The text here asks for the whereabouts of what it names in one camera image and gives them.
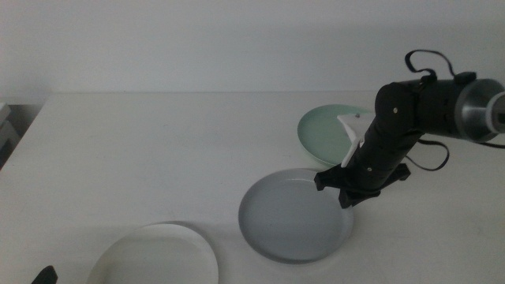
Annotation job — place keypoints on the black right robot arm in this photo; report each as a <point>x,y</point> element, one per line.
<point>434,106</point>

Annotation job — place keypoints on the white shallow bowl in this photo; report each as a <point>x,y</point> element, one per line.
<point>158,256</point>

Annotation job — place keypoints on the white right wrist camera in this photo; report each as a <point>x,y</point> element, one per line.
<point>355,122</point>

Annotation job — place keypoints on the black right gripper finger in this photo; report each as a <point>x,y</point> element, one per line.
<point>367,195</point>
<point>348,199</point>

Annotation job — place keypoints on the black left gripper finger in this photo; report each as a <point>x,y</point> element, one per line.
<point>46,276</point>

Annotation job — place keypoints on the grey shallow bowl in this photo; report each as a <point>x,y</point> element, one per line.
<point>292,221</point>

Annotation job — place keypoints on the pale green shallow bowl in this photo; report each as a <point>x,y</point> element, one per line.
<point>319,134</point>

